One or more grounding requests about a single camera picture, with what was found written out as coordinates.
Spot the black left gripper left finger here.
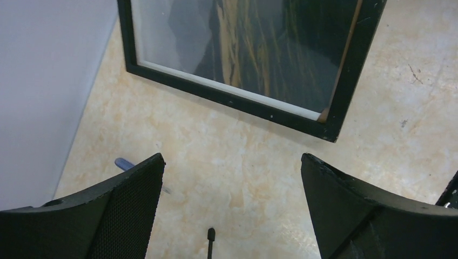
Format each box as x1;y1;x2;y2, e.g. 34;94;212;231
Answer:
1;153;165;258

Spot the black picture frame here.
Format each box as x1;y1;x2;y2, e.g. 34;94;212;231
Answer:
117;1;386;142

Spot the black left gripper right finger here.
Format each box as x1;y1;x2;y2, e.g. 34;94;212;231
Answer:
301;153;457;258

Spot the mountain landscape photo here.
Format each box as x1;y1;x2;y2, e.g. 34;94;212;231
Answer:
131;0;362;122

